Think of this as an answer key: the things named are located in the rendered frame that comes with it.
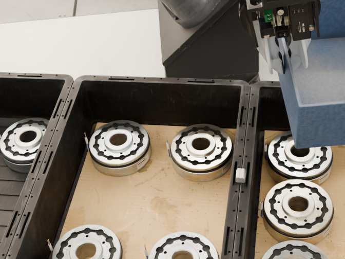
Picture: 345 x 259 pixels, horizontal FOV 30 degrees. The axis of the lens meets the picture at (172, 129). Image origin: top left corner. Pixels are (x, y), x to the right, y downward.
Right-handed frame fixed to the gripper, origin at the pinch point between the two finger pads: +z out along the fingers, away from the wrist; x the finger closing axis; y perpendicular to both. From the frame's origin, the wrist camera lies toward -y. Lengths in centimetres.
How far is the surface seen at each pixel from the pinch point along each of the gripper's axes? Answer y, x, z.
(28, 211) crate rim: 6.3, -38.3, 14.4
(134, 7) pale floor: -174, -54, 107
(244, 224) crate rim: 10.8, -8.4, 17.9
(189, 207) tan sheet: -0.1, -17.4, 27.0
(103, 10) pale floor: -174, -67, 105
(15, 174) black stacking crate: -10, -47, 24
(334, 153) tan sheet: -9.2, 6.6, 29.9
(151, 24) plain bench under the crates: -66, -28, 39
